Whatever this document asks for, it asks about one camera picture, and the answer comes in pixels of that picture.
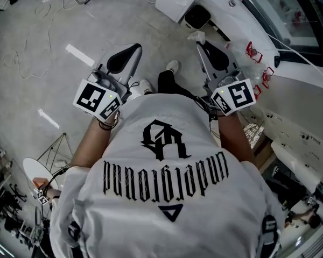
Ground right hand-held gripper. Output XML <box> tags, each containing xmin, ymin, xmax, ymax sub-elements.
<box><xmin>196</xmin><ymin>42</ymin><xmax>257</xmax><ymax>117</ymax></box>

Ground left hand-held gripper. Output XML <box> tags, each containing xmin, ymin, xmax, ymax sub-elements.
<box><xmin>73</xmin><ymin>43</ymin><xmax>144</xmax><ymax>122</ymax></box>

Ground person's right forearm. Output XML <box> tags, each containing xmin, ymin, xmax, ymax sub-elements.
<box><xmin>217</xmin><ymin>109</ymin><xmax>257</xmax><ymax>169</ymax></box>

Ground person's left forearm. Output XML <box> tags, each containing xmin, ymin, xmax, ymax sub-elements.
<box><xmin>69</xmin><ymin>113</ymin><xmax>122</xmax><ymax>171</ymax></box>

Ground another person's forearm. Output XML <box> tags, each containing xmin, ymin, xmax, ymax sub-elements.
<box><xmin>46</xmin><ymin>188</ymin><xmax>62</xmax><ymax>202</ymax></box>

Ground crumpled clear plastic bag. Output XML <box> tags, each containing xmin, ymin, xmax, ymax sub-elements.
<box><xmin>187</xmin><ymin>30</ymin><xmax>207</xmax><ymax>46</ymax></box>

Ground white sneaker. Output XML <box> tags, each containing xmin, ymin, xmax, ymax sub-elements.
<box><xmin>130</xmin><ymin>78</ymin><xmax>153</xmax><ymax>99</ymax></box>
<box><xmin>166</xmin><ymin>60</ymin><xmax>180</xmax><ymax>74</ymax></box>

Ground clear container with red clasps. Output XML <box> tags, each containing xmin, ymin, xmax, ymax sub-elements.
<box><xmin>244</xmin><ymin>41</ymin><xmax>264</xmax><ymax>64</ymax></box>
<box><xmin>251</xmin><ymin>84</ymin><xmax>262</xmax><ymax>101</ymax></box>
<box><xmin>261</xmin><ymin>66</ymin><xmax>275</xmax><ymax>88</ymax></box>

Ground white appliance with black top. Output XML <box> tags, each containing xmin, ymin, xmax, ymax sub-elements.
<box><xmin>184</xmin><ymin>4</ymin><xmax>212</xmax><ymax>31</ymax></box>

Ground black trousers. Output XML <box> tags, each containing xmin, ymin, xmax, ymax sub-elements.
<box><xmin>157</xmin><ymin>70</ymin><xmax>199</xmax><ymax>101</ymax></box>

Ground white counter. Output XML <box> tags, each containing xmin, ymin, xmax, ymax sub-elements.
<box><xmin>201</xmin><ymin>0</ymin><xmax>323</xmax><ymax>91</ymax></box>

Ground black wrist bands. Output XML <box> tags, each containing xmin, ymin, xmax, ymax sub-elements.
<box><xmin>97</xmin><ymin>111</ymin><xmax>121</xmax><ymax>131</ymax></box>

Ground white box cabinet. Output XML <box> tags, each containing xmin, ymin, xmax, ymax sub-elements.
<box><xmin>154</xmin><ymin>0</ymin><xmax>207</xmax><ymax>24</ymax></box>

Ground window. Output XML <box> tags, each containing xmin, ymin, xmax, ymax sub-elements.
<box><xmin>238</xmin><ymin>0</ymin><xmax>323</xmax><ymax>63</ymax></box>

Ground cardboard box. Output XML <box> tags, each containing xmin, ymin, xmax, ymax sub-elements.
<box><xmin>252</xmin><ymin>135</ymin><xmax>277</xmax><ymax>173</ymax></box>

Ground long white table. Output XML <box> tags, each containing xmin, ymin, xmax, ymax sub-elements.
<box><xmin>269</xmin><ymin>138</ymin><xmax>323</xmax><ymax>196</ymax></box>

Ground round white table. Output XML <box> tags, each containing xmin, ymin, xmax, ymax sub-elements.
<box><xmin>22</xmin><ymin>157</ymin><xmax>62</xmax><ymax>191</ymax></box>

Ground orange box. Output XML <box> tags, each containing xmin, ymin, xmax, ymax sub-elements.
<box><xmin>32</xmin><ymin>177</ymin><xmax>48</xmax><ymax>192</ymax></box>

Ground white printed t-shirt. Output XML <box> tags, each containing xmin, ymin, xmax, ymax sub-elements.
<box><xmin>50</xmin><ymin>92</ymin><xmax>285</xmax><ymax>258</ymax></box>

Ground black office chair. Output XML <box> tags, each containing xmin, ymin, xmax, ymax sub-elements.
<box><xmin>7</xmin><ymin>183</ymin><xmax>28</xmax><ymax>204</ymax></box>

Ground white radiator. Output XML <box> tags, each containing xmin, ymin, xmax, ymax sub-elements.
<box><xmin>294</xmin><ymin>228</ymin><xmax>323</xmax><ymax>258</ymax></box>

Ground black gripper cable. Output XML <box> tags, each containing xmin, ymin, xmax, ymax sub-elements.
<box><xmin>122</xmin><ymin>81</ymin><xmax>141</xmax><ymax>103</ymax></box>
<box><xmin>195</xmin><ymin>95</ymin><xmax>220</xmax><ymax>125</ymax></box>

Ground white floor cable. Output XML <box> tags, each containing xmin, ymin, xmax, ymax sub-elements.
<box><xmin>0</xmin><ymin>0</ymin><xmax>76</xmax><ymax>81</ymax></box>

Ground white wire basket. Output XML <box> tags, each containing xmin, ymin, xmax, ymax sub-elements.
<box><xmin>243</xmin><ymin>121</ymin><xmax>265</xmax><ymax>148</ymax></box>

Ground black floor cable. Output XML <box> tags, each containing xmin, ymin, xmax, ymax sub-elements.
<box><xmin>25</xmin><ymin>0</ymin><xmax>53</xmax><ymax>18</ymax></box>

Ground black grey shoulder strap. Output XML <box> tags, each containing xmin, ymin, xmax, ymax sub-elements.
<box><xmin>261</xmin><ymin>214</ymin><xmax>280</xmax><ymax>250</ymax></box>
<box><xmin>67</xmin><ymin>220</ymin><xmax>83</xmax><ymax>248</ymax></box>

